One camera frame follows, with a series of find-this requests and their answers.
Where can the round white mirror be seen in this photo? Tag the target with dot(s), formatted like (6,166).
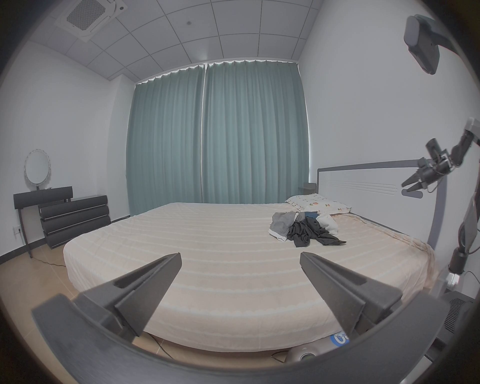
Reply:
(37,167)

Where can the blue-green curtain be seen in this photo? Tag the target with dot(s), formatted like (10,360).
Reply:
(165,142)
(255,131)

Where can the white printed pillow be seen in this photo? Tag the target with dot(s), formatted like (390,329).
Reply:
(318,204)

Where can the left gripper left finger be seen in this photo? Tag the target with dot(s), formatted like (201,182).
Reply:
(150,285)

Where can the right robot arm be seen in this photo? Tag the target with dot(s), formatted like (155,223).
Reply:
(459,148)

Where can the black dressing table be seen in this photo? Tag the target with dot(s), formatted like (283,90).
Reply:
(41,197)

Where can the ceiling air conditioner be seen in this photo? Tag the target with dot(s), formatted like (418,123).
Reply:
(90,17)

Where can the dark grey bedside table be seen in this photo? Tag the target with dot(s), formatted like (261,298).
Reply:
(308,187)

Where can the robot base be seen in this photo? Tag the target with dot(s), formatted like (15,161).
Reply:
(300,354)

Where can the black chest of drawers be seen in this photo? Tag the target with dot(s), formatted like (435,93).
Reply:
(75,221)

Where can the pile of clothes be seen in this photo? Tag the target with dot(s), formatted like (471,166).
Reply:
(300,230)

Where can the bed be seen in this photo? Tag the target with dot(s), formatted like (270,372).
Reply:
(225,243)

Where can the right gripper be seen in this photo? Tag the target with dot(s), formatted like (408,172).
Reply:
(431,170)

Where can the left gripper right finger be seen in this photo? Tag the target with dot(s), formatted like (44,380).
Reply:
(330,288)

